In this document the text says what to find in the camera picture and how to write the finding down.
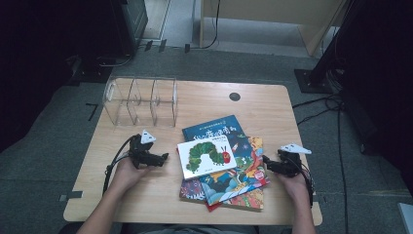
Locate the black equipment base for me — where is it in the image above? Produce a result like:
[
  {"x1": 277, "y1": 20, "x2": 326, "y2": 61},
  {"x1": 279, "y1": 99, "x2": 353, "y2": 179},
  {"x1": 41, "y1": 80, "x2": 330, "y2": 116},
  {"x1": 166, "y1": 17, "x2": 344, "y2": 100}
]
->
[{"x1": 66, "y1": 55, "x2": 115, "y2": 86}]

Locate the clear acrylic book rack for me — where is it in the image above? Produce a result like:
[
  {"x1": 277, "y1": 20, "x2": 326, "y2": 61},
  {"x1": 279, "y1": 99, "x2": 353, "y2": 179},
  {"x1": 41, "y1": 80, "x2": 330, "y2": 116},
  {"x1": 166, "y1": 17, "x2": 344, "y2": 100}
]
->
[{"x1": 102, "y1": 76, "x2": 179, "y2": 129}]

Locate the long black floor cable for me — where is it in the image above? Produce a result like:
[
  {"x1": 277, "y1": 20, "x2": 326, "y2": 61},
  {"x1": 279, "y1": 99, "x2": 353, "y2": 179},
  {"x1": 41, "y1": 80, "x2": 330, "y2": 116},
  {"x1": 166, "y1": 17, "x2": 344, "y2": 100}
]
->
[{"x1": 335, "y1": 103, "x2": 351, "y2": 234}]

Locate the beige wooden cabinet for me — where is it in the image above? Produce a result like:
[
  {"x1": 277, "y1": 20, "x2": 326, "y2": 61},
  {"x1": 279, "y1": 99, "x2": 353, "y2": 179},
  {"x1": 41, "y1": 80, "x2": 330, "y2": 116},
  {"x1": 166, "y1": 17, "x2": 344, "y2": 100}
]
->
[{"x1": 198, "y1": 0, "x2": 347, "y2": 59}]

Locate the person's right hand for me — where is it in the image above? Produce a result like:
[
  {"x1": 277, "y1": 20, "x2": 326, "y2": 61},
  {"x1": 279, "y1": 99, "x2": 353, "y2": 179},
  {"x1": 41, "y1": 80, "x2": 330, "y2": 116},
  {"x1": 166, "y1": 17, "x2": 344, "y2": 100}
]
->
[{"x1": 276, "y1": 172, "x2": 310, "y2": 200}]

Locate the hanging black cable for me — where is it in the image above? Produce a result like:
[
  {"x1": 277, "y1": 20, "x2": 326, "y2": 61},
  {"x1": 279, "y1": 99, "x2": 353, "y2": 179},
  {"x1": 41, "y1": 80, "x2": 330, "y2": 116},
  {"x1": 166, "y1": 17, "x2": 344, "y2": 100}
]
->
[{"x1": 189, "y1": 0, "x2": 222, "y2": 51}]

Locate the thin black floor cable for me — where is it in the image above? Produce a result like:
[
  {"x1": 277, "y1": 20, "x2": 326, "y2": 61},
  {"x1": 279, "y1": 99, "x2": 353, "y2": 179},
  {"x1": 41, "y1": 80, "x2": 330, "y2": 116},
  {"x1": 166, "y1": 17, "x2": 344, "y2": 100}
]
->
[{"x1": 98, "y1": 53, "x2": 134, "y2": 68}]

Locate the white caterpillar picture book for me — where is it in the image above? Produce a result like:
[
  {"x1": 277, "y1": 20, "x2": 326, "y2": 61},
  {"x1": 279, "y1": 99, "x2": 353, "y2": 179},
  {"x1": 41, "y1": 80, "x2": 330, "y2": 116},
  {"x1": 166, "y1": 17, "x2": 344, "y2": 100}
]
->
[{"x1": 176, "y1": 136, "x2": 238, "y2": 181}]

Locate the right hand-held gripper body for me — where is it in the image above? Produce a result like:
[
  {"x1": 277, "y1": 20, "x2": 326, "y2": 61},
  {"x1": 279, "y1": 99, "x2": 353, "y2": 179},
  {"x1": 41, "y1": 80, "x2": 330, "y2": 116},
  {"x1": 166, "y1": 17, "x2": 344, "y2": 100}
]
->
[{"x1": 275, "y1": 142, "x2": 313, "y2": 178}]

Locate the light blue animals picture book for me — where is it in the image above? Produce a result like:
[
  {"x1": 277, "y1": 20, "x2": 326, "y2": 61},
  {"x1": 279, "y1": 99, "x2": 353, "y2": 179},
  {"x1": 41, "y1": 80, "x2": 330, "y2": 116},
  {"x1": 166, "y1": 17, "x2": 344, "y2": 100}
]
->
[{"x1": 178, "y1": 136, "x2": 265, "y2": 212}]

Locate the person's left hand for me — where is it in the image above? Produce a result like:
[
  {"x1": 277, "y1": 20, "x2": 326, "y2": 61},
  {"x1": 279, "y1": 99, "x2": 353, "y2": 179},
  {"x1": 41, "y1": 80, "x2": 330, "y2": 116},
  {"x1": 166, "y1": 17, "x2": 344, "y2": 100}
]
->
[{"x1": 109, "y1": 157, "x2": 153, "y2": 197}]

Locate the red picture book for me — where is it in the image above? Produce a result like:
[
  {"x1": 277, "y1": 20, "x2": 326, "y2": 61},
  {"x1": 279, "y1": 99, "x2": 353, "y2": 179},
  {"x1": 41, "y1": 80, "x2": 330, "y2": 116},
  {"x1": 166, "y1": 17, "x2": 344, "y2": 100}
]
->
[{"x1": 175, "y1": 147, "x2": 224, "y2": 214}]

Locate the dark blue picture book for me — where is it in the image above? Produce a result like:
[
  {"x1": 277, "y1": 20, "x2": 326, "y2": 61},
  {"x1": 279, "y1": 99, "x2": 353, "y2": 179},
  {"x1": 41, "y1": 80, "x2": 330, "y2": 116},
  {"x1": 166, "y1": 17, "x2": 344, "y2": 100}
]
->
[{"x1": 181, "y1": 114, "x2": 271, "y2": 207}]

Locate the looped black floor cable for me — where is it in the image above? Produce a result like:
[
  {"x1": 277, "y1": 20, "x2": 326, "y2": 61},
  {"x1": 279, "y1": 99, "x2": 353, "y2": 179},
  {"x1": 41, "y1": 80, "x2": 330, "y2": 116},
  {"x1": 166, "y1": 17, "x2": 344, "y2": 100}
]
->
[{"x1": 291, "y1": 94, "x2": 346, "y2": 127}]

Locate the white flat object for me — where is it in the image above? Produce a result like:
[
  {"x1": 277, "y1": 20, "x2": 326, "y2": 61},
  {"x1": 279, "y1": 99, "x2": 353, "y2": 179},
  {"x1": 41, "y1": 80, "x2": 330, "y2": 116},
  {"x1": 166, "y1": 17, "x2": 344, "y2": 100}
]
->
[{"x1": 397, "y1": 202, "x2": 413, "y2": 234}]

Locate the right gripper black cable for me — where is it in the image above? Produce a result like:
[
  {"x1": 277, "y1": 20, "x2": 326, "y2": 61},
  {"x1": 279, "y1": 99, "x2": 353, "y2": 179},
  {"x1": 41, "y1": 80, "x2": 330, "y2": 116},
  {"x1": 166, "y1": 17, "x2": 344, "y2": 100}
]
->
[{"x1": 299, "y1": 161, "x2": 316, "y2": 209}]

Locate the black cabinet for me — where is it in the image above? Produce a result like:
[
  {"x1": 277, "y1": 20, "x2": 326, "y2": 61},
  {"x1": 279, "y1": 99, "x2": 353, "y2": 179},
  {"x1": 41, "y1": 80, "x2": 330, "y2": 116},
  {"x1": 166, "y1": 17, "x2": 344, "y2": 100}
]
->
[{"x1": 110, "y1": 0, "x2": 150, "y2": 59}]

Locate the black metal stand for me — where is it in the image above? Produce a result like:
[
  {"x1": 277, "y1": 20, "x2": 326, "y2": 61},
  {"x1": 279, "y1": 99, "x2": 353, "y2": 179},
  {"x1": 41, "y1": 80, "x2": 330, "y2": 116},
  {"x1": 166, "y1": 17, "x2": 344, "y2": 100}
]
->
[{"x1": 293, "y1": 0, "x2": 362, "y2": 96}]

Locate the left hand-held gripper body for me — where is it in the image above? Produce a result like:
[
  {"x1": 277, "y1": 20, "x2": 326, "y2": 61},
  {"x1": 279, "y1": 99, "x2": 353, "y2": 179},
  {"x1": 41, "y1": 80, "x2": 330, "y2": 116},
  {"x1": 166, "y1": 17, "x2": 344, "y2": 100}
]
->
[{"x1": 128, "y1": 129, "x2": 158, "y2": 171}]

